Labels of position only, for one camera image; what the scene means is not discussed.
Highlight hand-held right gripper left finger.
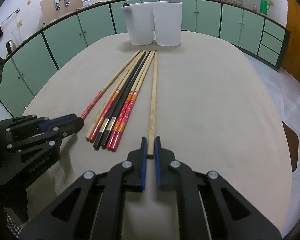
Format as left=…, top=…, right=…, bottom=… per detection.
left=19, top=136, right=148, bottom=240

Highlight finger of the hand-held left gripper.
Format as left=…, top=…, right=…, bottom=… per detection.
left=0, top=114, right=78, bottom=133
left=6, top=116, right=85, bottom=153

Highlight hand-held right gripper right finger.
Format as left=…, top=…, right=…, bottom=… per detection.
left=154, top=136, right=283, bottom=240

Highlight red floral chopstick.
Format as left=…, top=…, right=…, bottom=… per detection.
left=111, top=51, right=157, bottom=152
left=88, top=51, right=147, bottom=142
left=106, top=51, right=154, bottom=150

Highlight bamboo chopstick red striped handle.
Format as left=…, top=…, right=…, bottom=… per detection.
left=79, top=50, right=143, bottom=120

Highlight plain bamboo chopstick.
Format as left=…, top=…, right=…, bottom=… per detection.
left=147, top=51, right=158, bottom=160

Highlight white utensil holder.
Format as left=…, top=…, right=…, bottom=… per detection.
left=121, top=1, right=183, bottom=47

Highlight person's checkered clothing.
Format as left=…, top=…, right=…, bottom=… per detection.
left=6, top=215, right=22, bottom=238

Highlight green lower kitchen cabinets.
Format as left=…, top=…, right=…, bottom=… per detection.
left=0, top=0, right=292, bottom=120

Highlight steel electric kettle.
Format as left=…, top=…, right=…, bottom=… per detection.
left=6, top=39, right=17, bottom=54

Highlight clear glass pitcher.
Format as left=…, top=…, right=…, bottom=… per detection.
left=12, top=27, right=24, bottom=44

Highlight brown wooden chair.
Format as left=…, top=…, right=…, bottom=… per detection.
left=282, top=121, right=299, bottom=172

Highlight orange wooden door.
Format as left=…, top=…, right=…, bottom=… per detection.
left=280, top=0, right=300, bottom=88

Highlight green thermos flask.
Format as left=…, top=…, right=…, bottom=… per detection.
left=260, top=0, right=270, bottom=15

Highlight metal towel rail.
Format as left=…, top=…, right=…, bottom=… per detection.
left=0, top=8, right=20, bottom=27

